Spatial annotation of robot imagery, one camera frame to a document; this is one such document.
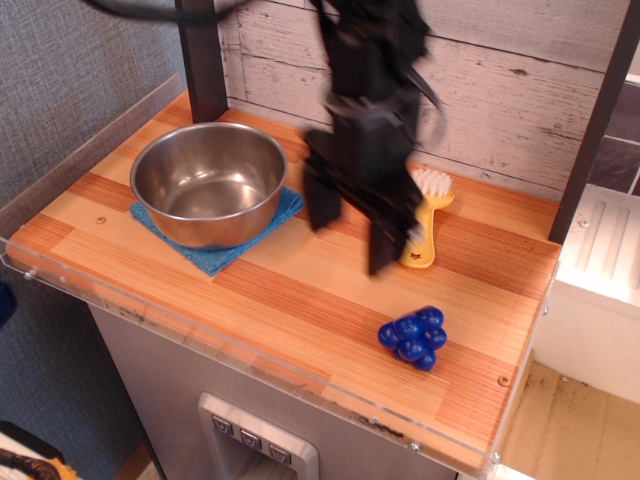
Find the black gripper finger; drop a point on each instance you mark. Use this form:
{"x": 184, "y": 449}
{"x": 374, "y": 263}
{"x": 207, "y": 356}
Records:
{"x": 322, "y": 200}
{"x": 388, "y": 239}

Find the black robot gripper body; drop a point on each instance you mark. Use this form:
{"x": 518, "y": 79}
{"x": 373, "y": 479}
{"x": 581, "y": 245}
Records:
{"x": 365, "y": 153}

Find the blue plastic grape bunch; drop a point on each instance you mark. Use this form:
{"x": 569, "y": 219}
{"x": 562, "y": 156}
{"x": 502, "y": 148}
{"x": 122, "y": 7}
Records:
{"x": 415, "y": 337}

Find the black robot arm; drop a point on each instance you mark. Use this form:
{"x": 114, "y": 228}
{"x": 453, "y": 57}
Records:
{"x": 371, "y": 48}

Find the yellow scrub brush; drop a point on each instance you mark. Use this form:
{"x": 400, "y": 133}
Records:
{"x": 436, "y": 188}

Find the stainless steel bowl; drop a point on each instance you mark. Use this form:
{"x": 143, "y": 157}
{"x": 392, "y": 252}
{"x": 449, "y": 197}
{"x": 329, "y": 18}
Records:
{"x": 210, "y": 186}

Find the white toy sink unit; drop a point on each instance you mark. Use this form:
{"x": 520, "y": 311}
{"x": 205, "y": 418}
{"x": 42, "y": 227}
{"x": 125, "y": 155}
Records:
{"x": 589, "y": 326}

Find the grey toy fridge cabinet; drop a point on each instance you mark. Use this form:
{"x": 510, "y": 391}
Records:
{"x": 164, "y": 379}

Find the silver ice dispenser panel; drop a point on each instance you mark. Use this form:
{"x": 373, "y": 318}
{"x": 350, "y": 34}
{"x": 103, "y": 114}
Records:
{"x": 244, "y": 446}

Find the clear acrylic table guard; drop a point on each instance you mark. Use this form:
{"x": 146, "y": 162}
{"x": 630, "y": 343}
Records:
{"x": 300, "y": 313}

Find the yellow object bottom left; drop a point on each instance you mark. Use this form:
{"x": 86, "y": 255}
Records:
{"x": 51, "y": 470}

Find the dark vertical post left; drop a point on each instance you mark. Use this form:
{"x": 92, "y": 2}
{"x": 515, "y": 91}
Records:
{"x": 204, "y": 72}

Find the dark vertical post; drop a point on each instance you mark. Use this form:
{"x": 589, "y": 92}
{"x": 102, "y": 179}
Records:
{"x": 603, "y": 110}
{"x": 204, "y": 72}

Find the dark vertical post right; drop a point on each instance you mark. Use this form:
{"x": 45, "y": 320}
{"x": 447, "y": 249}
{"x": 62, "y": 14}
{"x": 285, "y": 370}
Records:
{"x": 603, "y": 110}

